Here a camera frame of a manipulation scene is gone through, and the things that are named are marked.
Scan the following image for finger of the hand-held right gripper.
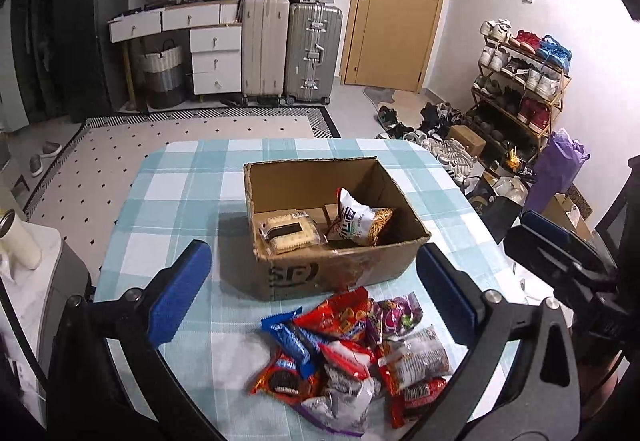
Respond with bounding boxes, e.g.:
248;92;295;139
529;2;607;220
502;226;618;293
520;210;601;258

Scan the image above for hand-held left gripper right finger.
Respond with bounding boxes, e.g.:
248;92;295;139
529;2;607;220
400;243;586;441

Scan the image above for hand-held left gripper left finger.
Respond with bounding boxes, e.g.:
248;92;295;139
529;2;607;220
45;240;223;441

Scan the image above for purple snack bag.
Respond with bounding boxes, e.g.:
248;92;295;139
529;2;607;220
367;293;423;344

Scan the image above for white red-edged snack packet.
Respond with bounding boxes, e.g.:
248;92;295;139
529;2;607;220
375;326;453;397

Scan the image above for cardboard box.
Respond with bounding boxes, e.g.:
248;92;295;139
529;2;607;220
243;156;432;302

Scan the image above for printed brown carton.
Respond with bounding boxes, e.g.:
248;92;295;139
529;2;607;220
542;184;593;242

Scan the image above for black gold printed bag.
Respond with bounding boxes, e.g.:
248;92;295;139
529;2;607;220
467;176;526;244

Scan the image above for purple gift bag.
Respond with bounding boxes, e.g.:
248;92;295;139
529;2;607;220
522;128;591;214

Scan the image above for teal checked tablecloth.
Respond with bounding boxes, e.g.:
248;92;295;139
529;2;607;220
92;137;576;441

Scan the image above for small red snack packet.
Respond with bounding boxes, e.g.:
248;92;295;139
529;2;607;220
390;377;448;429

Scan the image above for red cartoon snack bag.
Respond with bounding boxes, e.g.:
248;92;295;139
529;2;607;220
292;287;373;339

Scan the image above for red white snack packet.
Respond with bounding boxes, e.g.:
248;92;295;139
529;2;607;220
317;338;378;379

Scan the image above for brown shoe box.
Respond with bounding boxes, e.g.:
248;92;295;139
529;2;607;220
446;124;487;157

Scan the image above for white blue-print snack bag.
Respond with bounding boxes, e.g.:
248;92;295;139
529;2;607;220
327;188;396;246

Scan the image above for white grey appliance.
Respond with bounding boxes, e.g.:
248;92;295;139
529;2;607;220
0;221;93;422

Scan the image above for blue cookie packet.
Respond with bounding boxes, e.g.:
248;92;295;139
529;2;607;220
261;308;321;377

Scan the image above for cream biscuit packet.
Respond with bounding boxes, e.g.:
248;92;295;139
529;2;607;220
258;214;321;256

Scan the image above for orange cookie packet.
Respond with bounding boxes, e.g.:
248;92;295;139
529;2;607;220
249;351;326;404

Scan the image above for wooden shoe rack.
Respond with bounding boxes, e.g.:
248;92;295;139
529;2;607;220
470;34;572;157

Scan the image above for scattered shoes pile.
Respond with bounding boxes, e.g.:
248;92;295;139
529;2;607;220
375;102;481;184

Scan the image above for shoe rack with shoes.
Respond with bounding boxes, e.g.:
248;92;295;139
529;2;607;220
472;18;573;152

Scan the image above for silver purple-edged snack bag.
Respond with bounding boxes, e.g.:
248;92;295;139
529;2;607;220
300;366;383;437

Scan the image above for patterned beige rug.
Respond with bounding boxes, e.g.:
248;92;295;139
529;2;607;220
25;106;343;272

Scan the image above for cream tumbler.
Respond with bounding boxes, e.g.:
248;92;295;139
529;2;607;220
0;208;43;270

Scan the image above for grey door mat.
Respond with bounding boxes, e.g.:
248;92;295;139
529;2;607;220
362;86;396;104

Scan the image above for white grey laundry basket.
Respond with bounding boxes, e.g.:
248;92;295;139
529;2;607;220
139;41;187;109

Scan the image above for white drawer desk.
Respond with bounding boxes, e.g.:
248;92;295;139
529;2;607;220
107;1;243;98

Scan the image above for beige suitcase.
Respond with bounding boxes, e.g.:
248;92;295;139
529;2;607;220
241;0;291;104

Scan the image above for silver suitcase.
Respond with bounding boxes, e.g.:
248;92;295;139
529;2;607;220
285;1;344;104

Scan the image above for dark grey fridge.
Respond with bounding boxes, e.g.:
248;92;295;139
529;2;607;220
52;0;132;122

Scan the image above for black wardrobe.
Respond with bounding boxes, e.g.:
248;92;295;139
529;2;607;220
10;0;66;122

